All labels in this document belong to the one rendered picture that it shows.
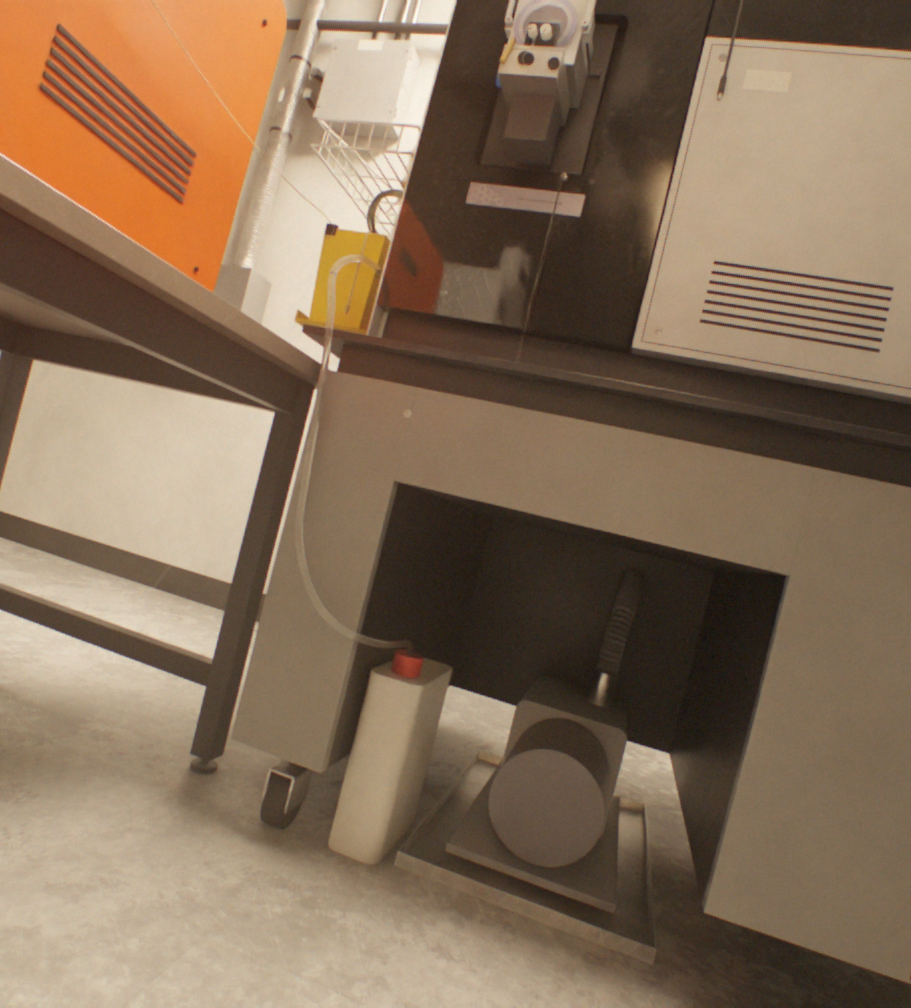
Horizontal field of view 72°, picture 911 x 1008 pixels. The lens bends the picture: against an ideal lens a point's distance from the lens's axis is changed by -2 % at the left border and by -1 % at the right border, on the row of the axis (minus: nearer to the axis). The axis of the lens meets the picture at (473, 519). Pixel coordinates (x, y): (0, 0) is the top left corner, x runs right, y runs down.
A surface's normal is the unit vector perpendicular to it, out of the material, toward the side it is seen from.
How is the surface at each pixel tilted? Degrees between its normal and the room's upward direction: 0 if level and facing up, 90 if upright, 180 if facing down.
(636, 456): 90
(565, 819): 90
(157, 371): 90
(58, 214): 90
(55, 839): 0
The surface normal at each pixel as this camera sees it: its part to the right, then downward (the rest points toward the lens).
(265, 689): -0.23, -0.07
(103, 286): 0.94, 0.23
